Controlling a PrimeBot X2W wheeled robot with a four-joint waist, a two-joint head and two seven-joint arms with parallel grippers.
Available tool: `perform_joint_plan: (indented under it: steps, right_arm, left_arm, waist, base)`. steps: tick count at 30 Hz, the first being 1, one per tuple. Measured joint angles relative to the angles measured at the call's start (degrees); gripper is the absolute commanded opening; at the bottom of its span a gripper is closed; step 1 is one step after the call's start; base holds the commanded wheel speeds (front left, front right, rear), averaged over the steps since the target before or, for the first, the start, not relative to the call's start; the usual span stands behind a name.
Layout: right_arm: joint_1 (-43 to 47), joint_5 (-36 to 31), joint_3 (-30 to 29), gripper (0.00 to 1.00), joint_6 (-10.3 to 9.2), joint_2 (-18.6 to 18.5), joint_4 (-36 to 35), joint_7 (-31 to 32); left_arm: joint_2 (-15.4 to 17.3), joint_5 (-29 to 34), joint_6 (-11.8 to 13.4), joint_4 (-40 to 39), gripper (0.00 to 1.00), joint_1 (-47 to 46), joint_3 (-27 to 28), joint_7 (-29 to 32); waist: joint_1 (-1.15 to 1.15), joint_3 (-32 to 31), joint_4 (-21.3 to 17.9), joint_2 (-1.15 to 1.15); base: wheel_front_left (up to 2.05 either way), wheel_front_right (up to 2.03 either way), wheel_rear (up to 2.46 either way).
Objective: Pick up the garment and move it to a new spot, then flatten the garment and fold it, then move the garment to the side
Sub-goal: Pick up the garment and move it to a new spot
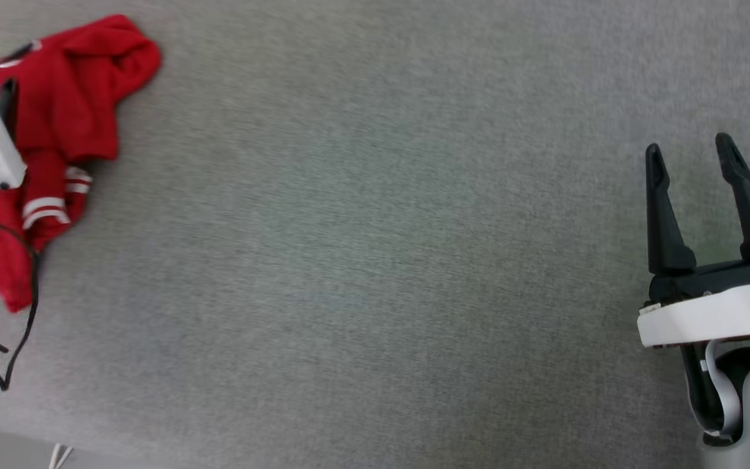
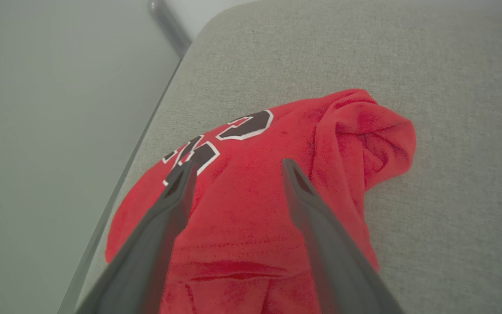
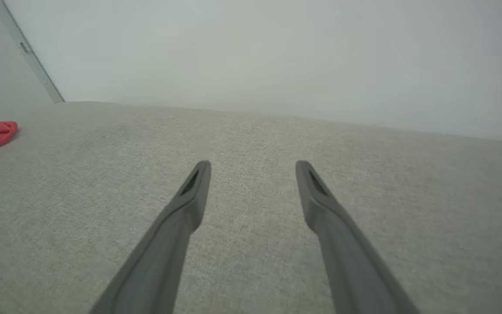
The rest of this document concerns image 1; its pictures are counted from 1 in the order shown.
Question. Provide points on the grey fabric sofa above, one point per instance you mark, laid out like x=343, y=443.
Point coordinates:
x=375, y=234

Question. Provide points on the red and white sports jersey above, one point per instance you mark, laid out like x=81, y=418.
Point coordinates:
x=69, y=98

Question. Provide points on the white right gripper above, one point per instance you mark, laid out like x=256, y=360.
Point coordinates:
x=707, y=316

